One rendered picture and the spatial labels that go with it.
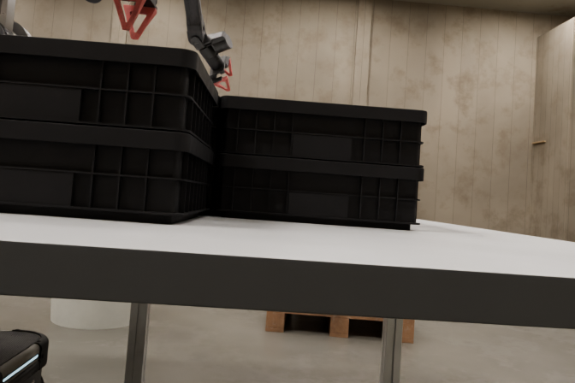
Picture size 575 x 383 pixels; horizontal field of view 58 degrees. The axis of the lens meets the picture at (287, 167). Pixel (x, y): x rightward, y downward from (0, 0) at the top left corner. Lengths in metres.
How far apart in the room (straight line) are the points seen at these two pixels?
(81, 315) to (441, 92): 10.00
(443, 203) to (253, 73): 4.96
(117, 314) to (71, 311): 0.23
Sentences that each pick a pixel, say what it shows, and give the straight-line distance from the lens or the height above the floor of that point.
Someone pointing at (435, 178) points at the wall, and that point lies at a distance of 11.64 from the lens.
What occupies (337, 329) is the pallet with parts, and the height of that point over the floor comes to 0.04.
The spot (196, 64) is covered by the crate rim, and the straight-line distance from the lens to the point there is 0.71.
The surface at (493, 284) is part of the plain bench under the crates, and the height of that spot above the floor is 0.69.
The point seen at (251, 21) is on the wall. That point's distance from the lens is 11.60.
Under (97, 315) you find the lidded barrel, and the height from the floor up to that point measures 0.07.
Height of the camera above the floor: 0.75
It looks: 3 degrees up
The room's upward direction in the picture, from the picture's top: 4 degrees clockwise
